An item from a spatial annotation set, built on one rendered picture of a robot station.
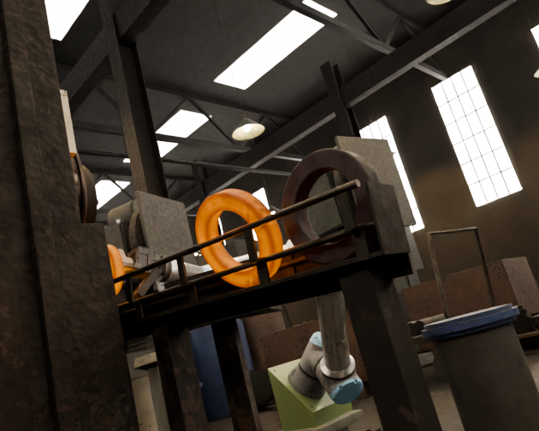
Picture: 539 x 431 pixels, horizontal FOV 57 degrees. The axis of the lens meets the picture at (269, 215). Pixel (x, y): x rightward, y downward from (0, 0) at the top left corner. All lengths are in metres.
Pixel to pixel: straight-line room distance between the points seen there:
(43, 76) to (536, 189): 12.32
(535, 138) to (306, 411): 11.43
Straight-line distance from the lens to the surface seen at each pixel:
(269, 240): 0.86
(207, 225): 0.94
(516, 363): 1.77
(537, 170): 13.13
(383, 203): 0.75
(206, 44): 12.41
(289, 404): 2.44
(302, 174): 0.83
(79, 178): 1.60
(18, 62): 1.36
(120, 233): 5.45
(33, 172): 1.22
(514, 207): 13.23
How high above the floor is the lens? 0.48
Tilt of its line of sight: 15 degrees up
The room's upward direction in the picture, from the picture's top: 15 degrees counter-clockwise
